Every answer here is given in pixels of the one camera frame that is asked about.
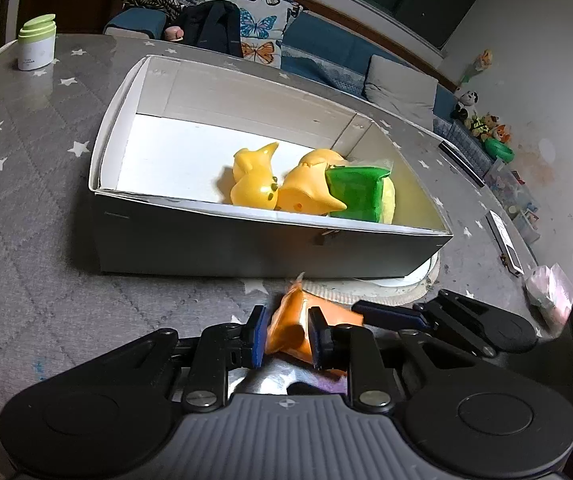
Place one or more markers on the grey pillow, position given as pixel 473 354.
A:
pixel 401 87

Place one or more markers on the green plastic bowl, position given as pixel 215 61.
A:
pixel 498 150

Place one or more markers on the yellow hanging toy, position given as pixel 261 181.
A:
pixel 483 60

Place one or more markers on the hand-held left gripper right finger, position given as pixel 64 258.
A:
pixel 316 342

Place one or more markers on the grey cardboard box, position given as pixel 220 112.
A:
pixel 176 160

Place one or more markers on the dark jacket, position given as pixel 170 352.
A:
pixel 211 27

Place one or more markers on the panda plush toy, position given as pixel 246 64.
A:
pixel 466 102

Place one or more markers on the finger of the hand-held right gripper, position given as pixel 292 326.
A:
pixel 391 315

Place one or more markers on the pink plastic bag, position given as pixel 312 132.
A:
pixel 548 295

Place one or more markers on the large yellow dotted toy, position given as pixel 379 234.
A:
pixel 254 185

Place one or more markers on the blue sofa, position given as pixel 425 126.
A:
pixel 326 55

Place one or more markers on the small yellow duck toy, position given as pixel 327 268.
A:
pixel 306 190

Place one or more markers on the white jar with green lid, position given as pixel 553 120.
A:
pixel 36 45

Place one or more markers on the white flat device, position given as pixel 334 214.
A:
pixel 505 242

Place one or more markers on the grey star-print tablecloth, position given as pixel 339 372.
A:
pixel 31 220

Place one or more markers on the pile of colourful plush toys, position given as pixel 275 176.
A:
pixel 488 127

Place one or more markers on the butterfly print cushion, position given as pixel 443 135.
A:
pixel 259 25

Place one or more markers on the white round coaster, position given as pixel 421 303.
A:
pixel 416 282

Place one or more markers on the orange packet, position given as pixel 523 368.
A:
pixel 291 325

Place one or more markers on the striped dark cloth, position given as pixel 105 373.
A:
pixel 151 0

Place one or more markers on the green packet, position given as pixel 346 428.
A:
pixel 359 192

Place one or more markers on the small pink object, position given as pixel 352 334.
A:
pixel 173 33

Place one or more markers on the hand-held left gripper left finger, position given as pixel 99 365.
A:
pixel 256 340

